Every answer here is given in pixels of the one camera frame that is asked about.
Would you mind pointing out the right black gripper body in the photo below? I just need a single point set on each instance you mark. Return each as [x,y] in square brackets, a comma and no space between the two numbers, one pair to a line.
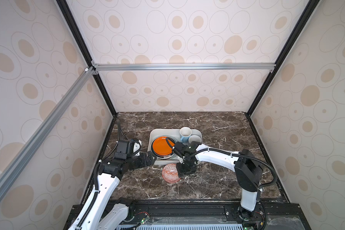
[183,168]

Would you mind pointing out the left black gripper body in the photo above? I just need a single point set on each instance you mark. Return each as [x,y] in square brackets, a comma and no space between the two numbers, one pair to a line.
[135,160]

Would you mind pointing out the purple bowl red rim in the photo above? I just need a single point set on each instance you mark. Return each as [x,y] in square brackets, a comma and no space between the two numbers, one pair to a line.
[170,173]

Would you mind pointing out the purple ceramic mug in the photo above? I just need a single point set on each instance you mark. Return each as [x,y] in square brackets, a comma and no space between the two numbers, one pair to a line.
[195,138]

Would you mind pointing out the white plate dark green rim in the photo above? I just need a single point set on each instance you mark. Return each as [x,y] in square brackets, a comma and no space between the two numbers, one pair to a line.
[164,156]

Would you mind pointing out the light blue ceramic mug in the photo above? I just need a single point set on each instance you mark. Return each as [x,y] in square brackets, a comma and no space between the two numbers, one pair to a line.
[185,134]

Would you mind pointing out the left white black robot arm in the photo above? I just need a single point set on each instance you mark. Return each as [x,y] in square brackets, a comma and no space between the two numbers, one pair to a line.
[107,175]

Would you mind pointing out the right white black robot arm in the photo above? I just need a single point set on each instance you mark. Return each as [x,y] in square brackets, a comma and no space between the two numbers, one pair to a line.
[252,173]

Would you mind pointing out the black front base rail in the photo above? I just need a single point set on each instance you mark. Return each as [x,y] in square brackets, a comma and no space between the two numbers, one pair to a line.
[204,215]

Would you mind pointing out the horizontal aluminium frame bar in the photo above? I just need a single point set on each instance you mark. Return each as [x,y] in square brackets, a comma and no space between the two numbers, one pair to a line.
[181,67]

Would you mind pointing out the left slanted aluminium frame bar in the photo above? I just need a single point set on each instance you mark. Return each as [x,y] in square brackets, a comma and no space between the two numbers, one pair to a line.
[17,165]

